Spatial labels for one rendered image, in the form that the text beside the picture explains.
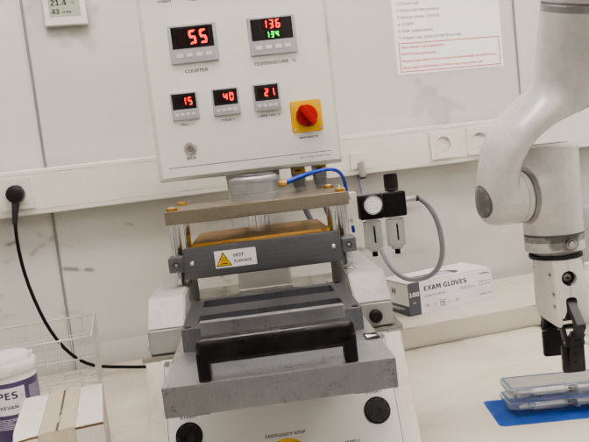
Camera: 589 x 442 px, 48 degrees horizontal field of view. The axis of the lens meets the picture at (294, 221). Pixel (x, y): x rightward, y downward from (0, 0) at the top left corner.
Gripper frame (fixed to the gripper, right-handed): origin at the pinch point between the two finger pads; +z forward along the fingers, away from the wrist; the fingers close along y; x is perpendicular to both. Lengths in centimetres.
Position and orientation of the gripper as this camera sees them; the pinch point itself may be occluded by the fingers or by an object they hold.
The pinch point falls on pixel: (563, 353)
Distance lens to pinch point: 109.1
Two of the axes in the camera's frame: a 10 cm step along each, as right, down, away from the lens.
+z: 1.1, 9.9, 0.9
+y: 0.2, -1.0, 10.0
